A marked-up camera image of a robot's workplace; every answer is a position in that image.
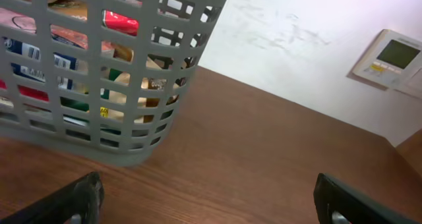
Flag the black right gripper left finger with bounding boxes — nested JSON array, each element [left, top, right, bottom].
[[1, 171, 105, 224]]

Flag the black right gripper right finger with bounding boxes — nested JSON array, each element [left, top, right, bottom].
[[313, 173, 417, 224]]

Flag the blue Kleenex tissue box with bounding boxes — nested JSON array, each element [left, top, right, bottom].
[[3, 36, 90, 90]]

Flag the San Remo spaghetti pack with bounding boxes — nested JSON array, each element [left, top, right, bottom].
[[102, 10, 139, 36]]

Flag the green Nescafe coffee bag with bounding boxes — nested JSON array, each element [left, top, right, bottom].
[[18, 77, 121, 135]]

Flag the beige cookie bag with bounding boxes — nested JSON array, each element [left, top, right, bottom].
[[101, 43, 187, 124]]

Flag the grey plastic basket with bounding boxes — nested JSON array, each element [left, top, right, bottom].
[[1, 0, 227, 166]]

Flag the white wall control panel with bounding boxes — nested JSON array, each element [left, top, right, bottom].
[[351, 29, 421, 99]]

